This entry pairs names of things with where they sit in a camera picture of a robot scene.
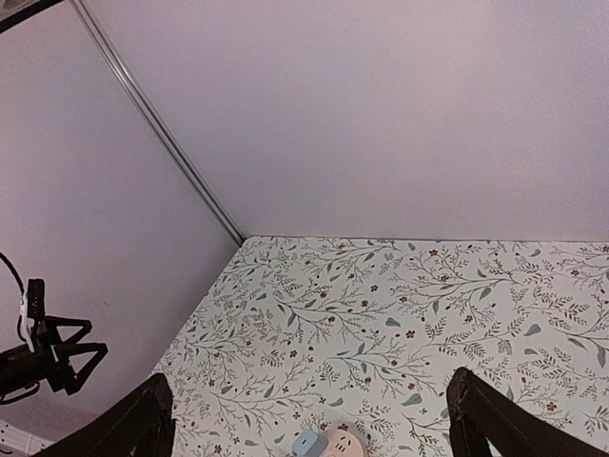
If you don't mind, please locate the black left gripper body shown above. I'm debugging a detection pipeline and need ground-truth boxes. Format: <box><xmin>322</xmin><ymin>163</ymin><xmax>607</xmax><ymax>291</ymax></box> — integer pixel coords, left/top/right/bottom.
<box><xmin>37</xmin><ymin>328</ymin><xmax>79</xmax><ymax>395</ymax></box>

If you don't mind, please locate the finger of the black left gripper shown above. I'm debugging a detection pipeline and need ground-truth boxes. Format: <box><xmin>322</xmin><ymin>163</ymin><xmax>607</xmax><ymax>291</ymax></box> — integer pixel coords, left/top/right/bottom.
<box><xmin>45</xmin><ymin>315</ymin><xmax>94</xmax><ymax>348</ymax></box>
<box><xmin>51</xmin><ymin>341</ymin><xmax>109</xmax><ymax>396</ymax></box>

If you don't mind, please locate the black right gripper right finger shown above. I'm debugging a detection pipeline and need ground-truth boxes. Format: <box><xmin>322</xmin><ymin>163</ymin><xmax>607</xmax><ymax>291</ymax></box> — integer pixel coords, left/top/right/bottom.
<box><xmin>446</xmin><ymin>367</ymin><xmax>600</xmax><ymax>457</ymax></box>

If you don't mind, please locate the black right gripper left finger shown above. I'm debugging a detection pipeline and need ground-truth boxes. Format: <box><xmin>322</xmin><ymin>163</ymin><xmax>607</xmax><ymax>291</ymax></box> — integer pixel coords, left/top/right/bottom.
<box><xmin>37</xmin><ymin>373</ymin><xmax>176</xmax><ymax>457</ymax></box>

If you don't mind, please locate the round pink socket hub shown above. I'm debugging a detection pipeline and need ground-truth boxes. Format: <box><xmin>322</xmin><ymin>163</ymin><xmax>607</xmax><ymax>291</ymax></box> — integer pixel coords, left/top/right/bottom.
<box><xmin>322</xmin><ymin>424</ymin><xmax>367</xmax><ymax>457</ymax></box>

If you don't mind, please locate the light blue cube charger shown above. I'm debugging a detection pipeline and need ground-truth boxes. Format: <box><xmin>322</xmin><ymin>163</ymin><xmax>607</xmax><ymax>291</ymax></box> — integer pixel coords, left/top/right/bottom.
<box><xmin>291</xmin><ymin>429</ymin><xmax>328</xmax><ymax>457</ymax></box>

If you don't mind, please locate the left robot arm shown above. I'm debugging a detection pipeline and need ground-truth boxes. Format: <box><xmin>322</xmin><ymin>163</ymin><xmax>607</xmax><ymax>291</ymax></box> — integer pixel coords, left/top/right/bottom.
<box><xmin>1</xmin><ymin>255</ymin><xmax>108</xmax><ymax>406</ymax></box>

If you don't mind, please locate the floral patterned table mat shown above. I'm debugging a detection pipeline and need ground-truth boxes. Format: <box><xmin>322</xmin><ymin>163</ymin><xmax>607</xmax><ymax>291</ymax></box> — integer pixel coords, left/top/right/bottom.
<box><xmin>156</xmin><ymin>237</ymin><xmax>608</xmax><ymax>456</ymax></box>

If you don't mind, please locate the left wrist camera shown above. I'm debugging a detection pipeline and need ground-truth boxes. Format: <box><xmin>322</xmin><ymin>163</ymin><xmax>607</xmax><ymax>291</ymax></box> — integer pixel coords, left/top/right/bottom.
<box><xmin>17</xmin><ymin>278</ymin><xmax>46</xmax><ymax>352</ymax></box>

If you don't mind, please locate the aluminium front rail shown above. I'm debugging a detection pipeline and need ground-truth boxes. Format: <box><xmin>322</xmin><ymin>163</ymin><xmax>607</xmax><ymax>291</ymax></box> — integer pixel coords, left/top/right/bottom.
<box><xmin>0</xmin><ymin>420</ymin><xmax>54</xmax><ymax>457</ymax></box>

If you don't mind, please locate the left aluminium frame post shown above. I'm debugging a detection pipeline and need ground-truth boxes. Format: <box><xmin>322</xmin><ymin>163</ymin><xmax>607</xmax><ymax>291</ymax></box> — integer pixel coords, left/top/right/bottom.
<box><xmin>69</xmin><ymin>1</ymin><xmax>246</xmax><ymax>246</ymax></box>

